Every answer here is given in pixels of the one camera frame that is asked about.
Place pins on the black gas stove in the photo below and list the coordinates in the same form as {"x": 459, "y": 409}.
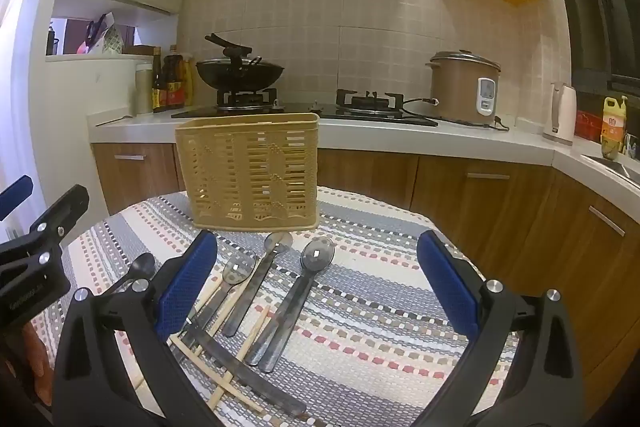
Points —
{"x": 325, "y": 109}

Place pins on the yellow plastic utensil basket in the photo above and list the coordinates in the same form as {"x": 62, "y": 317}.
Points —
{"x": 250, "y": 172}

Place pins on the steel sink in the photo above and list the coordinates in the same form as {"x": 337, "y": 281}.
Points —
{"x": 615, "y": 167}

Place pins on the brown rice cooker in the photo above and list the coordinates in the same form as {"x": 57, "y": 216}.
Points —
{"x": 460, "y": 87}

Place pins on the dark sauce bottle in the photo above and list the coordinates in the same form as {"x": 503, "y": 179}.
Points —
{"x": 159, "y": 87}

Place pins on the person's left hand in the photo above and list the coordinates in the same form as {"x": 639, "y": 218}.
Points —
{"x": 37, "y": 352}

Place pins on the striped woven tablecloth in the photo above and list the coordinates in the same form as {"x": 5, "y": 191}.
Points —
{"x": 360, "y": 307}

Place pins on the black wok lid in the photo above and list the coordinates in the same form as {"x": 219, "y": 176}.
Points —
{"x": 232, "y": 49}

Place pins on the yellow squeeze bottle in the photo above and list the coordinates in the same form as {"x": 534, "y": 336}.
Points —
{"x": 188, "y": 82}

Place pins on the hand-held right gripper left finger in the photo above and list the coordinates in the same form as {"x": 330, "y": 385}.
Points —
{"x": 187, "y": 279}

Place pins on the large soy sauce bottle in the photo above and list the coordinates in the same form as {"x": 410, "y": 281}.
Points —
{"x": 174, "y": 82}

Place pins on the red box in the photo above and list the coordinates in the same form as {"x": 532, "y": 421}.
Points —
{"x": 587, "y": 125}

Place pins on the white electric kettle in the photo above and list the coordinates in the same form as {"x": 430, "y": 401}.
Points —
{"x": 561, "y": 114}

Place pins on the black wok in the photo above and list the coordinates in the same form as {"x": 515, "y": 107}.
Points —
{"x": 240, "y": 74}

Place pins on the small dark spoon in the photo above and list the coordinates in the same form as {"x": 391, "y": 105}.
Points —
{"x": 142, "y": 263}

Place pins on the yellow oil bottle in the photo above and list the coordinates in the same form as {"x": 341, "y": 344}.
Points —
{"x": 614, "y": 127}

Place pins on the metal spoon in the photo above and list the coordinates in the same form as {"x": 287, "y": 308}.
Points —
{"x": 235, "y": 292}

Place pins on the beige seasoning jar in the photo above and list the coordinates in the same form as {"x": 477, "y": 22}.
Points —
{"x": 144, "y": 89}

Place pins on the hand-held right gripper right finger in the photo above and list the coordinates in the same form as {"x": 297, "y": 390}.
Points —
{"x": 445, "y": 279}

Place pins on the wooden chopstick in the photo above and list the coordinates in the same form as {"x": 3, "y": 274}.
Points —
{"x": 200, "y": 364}
{"x": 207, "y": 299}
{"x": 245, "y": 349}

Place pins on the slim metal utensil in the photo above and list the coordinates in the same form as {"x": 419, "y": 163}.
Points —
{"x": 114, "y": 120}

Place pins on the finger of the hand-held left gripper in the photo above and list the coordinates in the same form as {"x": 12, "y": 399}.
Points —
{"x": 62, "y": 209}
{"x": 14, "y": 198}

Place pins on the patterned bag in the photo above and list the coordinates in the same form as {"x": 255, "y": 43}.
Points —
{"x": 100, "y": 36}

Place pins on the long kitchen knife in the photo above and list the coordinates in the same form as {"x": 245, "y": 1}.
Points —
{"x": 250, "y": 372}

